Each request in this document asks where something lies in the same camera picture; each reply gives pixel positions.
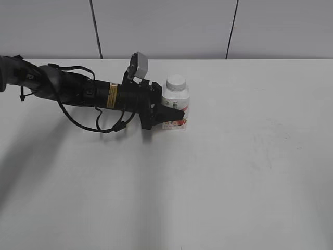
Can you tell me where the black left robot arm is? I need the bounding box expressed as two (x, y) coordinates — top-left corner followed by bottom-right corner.
(1, 52), (185, 133)

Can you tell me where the white round bottle cap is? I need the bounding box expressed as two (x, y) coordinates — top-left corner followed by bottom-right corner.
(166, 74), (187, 91)

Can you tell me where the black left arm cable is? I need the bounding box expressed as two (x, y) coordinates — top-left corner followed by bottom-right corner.
(19, 64), (138, 134)

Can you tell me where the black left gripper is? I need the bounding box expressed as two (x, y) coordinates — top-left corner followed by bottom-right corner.
(114, 78), (185, 130)

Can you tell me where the white yili changqing yogurt bottle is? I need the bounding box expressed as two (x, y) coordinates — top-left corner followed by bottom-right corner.
(162, 84), (190, 130)

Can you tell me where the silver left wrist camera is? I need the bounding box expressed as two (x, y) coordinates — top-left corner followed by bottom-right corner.
(127, 52), (148, 80)

